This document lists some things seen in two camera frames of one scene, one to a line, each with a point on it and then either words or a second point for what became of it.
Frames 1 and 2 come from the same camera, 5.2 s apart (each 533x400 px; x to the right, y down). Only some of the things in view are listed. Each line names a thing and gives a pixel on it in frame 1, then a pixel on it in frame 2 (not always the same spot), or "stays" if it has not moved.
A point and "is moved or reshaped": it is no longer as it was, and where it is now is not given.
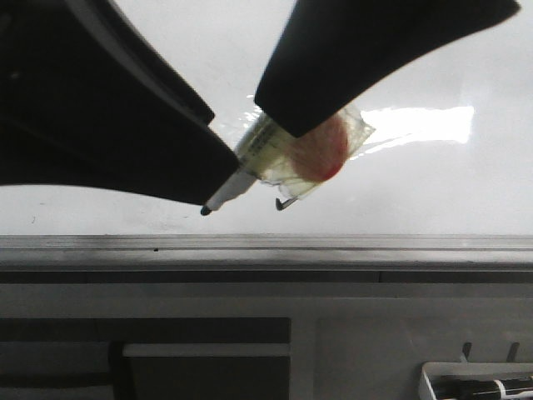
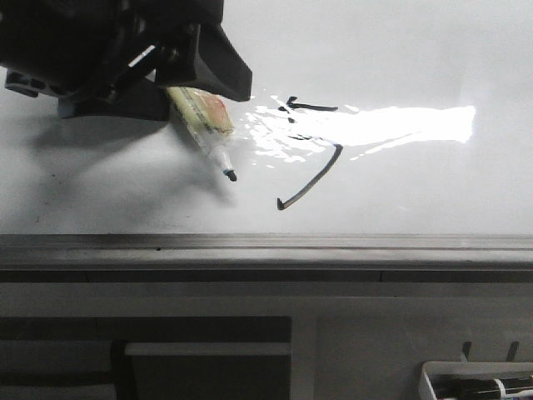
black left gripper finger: [87, 98] -> [72, 49]
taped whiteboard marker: [291, 165] is moved or reshaped
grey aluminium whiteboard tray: [266, 258] stays
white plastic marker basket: [495, 370] stays
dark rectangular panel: [145, 358] stays
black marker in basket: [446, 387] stays
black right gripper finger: [329, 51] -> [217, 66]
